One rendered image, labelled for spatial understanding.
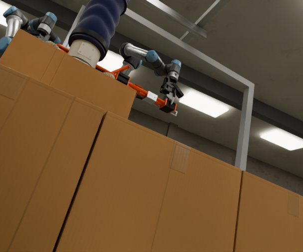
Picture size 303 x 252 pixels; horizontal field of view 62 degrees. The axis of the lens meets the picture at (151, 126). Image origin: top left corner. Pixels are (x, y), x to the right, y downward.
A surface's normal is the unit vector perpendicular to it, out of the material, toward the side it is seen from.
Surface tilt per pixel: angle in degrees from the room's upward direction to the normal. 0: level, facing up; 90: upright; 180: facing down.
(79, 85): 90
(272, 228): 90
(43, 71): 90
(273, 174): 90
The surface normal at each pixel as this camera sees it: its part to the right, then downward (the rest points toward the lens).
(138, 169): 0.44, -0.26
